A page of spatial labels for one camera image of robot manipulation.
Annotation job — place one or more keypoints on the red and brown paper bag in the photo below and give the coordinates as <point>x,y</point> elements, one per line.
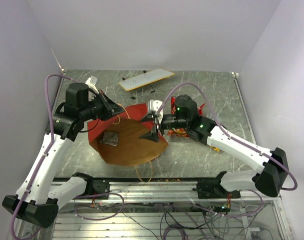
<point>131,150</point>

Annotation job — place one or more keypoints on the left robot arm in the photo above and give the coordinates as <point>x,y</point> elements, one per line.
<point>34,202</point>

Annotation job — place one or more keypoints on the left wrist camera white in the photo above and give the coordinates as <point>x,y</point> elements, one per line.
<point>91,82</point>

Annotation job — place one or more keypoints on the red candy bag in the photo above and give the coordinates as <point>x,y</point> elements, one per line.
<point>181,132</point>

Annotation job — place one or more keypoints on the yellow m&m's pack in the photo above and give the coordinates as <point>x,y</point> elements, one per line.
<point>215,148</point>

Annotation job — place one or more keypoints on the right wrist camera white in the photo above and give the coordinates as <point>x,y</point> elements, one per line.
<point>154,106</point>

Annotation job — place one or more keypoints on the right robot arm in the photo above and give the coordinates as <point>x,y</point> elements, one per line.
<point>268,167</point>

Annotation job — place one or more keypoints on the small whiteboard on stand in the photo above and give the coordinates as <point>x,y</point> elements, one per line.
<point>145,79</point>

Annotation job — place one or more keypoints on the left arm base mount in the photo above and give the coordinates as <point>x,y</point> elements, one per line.
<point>98,189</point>

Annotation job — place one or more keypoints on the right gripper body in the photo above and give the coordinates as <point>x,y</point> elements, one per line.
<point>164,121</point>

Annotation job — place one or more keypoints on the aluminium rail frame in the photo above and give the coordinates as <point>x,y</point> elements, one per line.
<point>164,209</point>

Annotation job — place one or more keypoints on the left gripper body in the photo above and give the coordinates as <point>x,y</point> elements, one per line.
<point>100,109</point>

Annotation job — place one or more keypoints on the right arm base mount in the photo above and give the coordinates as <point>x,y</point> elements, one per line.
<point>212,190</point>

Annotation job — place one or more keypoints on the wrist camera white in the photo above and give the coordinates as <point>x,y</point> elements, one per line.
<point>154,106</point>
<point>91,82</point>

